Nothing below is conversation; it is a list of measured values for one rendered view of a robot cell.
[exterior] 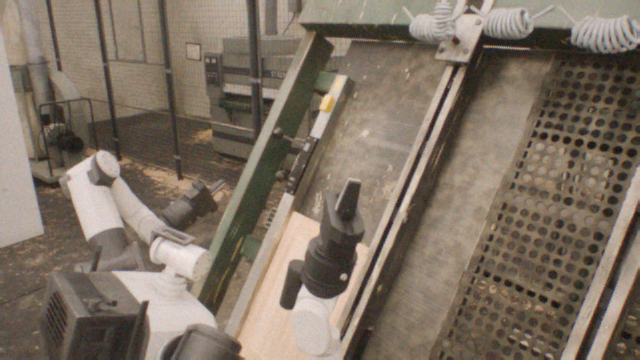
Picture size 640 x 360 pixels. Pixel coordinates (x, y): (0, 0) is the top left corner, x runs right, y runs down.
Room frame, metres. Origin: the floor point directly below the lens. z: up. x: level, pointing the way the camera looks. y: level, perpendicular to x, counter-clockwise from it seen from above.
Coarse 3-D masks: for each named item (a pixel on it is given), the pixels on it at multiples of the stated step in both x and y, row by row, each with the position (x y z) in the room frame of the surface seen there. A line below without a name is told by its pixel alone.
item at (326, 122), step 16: (336, 80) 1.55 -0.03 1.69; (352, 80) 1.54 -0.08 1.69; (336, 96) 1.51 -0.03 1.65; (336, 112) 1.50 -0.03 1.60; (320, 128) 1.48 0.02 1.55; (320, 144) 1.45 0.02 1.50; (320, 160) 1.45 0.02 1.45; (304, 176) 1.41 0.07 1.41; (304, 192) 1.41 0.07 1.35; (288, 208) 1.37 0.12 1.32; (272, 224) 1.38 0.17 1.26; (272, 240) 1.34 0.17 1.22; (272, 256) 1.32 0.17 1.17; (256, 272) 1.30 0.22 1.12; (256, 288) 1.28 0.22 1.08; (240, 304) 1.27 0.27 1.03; (240, 320) 1.24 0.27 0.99
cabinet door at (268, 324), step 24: (288, 240) 1.32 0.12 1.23; (288, 264) 1.27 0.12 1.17; (360, 264) 1.11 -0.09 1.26; (264, 288) 1.27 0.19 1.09; (264, 312) 1.22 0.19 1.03; (288, 312) 1.17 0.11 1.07; (336, 312) 1.07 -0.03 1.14; (240, 336) 1.22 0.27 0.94; (264, 336) 1.17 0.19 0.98; (288, 336) 1.12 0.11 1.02
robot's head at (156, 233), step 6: (156, 228) 0.89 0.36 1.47; (162, 228) 0.90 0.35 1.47; (168, 228) 0.90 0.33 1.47; (156, 234) 0.88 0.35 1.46; (162, 234) 0.87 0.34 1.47; (168, 234) 0.87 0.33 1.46; (174, 234) 0.89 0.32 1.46; (180, 234) 0.89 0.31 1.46; (186, 234) 0.89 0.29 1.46; (150, 240) 0.88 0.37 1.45; (156, 240) 0.87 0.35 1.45; (174, 240) 0.86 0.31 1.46; (180, 240) 0.86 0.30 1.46; (186, 240) 0.86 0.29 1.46; (192, 240) 0.87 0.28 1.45; (150, 246) 0.88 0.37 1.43; (186, 246) 0.85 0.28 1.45; (150, 252) 0.86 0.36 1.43; (150, 258) 0.86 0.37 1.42
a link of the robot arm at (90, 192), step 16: (96, 160) 1.13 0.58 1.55; (112, 160) 1.19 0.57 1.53; (80, 176) 1.09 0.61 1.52; (96, 176) 1.09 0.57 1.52; (112, 176) 1.15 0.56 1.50; (64, 192) 1.09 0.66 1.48; (80, 192) 1.06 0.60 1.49; (96, 192) 1.07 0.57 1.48; (80, 208) 1.05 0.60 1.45; (96, 208) 1.04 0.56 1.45; (112, 208) 1.07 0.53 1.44; (96, 224) 1.02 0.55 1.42; (112, 224) 1.03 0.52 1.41
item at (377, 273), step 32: (480, 32) 1.19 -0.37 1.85; (448, 64) 1.23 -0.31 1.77; (480, 64) 1.24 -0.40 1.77; (448, 96) 1.18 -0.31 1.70; (448, 128) 1.16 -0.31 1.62; (416, 160) 1.14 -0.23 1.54; (416, 192) 1.09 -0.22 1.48; (384, 224) 1.08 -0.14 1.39; (416, 224) 1.09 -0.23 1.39; (384, 256) 1.02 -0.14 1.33; (352, 288) 1.03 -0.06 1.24; (384, 288) 1.02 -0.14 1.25; (352, 320) 0.97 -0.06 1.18; (352, 352) 0.95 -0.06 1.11
